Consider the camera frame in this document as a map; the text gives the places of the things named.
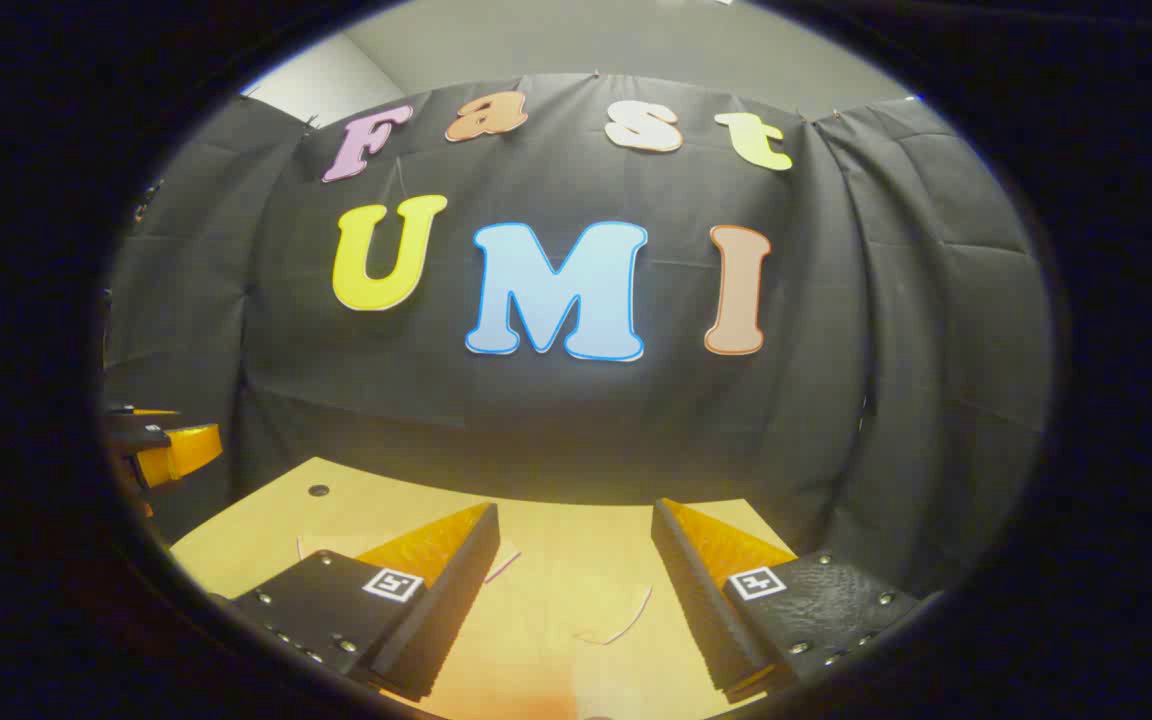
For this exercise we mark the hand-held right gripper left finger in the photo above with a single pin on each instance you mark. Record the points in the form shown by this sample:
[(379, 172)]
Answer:
[(446, 610)]

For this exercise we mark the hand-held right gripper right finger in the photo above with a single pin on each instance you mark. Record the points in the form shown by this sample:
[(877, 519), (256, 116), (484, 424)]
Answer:
[(696, 600)]

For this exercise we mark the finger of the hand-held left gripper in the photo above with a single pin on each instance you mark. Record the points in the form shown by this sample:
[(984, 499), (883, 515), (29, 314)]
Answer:
[(136, 432), (186, 450)]

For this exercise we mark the orange T-shirt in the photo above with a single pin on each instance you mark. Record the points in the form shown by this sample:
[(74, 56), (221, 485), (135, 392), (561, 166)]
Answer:
[(556, 640)]

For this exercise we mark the black backdrop cloth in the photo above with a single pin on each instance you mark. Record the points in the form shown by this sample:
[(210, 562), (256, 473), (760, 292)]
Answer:
[(556, 420)]

